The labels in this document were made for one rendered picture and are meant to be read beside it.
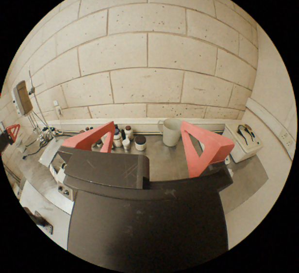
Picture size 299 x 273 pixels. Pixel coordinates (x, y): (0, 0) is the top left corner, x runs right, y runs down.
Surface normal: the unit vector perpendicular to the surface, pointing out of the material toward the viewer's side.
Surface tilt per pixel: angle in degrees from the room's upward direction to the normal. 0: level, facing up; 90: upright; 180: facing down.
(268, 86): 90
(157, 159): 0
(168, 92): 90
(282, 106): 90
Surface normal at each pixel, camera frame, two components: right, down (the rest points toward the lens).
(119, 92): 0.00, 0.59
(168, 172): 0.00, -0.81
